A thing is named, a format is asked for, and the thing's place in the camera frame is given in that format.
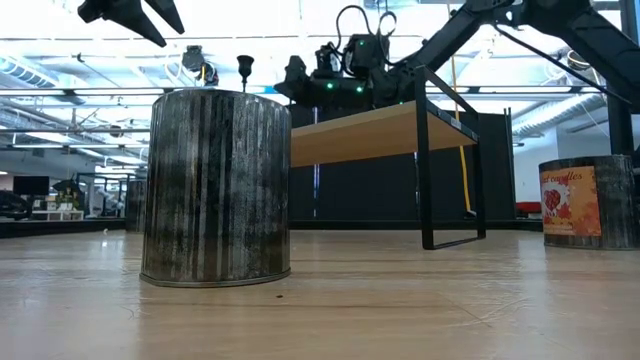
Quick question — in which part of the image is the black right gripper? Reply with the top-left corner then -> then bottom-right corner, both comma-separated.
273,54 -> 416,109

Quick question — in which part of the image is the black candlestick holder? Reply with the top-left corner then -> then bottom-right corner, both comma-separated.
236,54 -> 255,94

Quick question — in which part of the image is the candle tin with heart label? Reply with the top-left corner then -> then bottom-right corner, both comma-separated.
538,153 -> 640,251

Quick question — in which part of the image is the large striped metal candle tin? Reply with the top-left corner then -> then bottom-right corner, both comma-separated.
138,88 -> 293,289

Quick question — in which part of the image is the silver vertical pole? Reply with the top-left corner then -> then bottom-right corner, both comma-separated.
311,107 -> 320,219

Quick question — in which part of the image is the computer monitor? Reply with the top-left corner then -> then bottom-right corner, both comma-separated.
12,175 -> 51,196

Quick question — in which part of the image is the white low background shelf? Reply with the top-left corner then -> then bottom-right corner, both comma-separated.
24,209 -> 85,222

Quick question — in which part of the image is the black background chair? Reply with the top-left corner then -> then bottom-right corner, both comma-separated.
0,189 -> 29,221

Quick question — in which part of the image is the black ceiling cable reel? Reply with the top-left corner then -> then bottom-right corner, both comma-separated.
180,44 -> 206,73
567,49 -> 592,71

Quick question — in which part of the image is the black ceiling device yellow cable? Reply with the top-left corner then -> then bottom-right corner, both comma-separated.
199,60 -> 220,87

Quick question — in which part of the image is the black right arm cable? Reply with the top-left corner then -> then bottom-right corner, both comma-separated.
333,4 -> 399,66

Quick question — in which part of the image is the wooden shelf with black frame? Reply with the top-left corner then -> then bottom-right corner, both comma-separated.
289,64 -> 487,251

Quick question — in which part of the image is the yellow hanging cable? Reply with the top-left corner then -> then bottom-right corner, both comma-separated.
449,54 -> 474,217

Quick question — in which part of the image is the black table edge rail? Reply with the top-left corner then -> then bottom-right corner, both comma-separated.
0,218 -> 546,240

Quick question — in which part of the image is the slim black frame post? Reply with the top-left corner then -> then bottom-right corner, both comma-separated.
607,92 -> 635,157

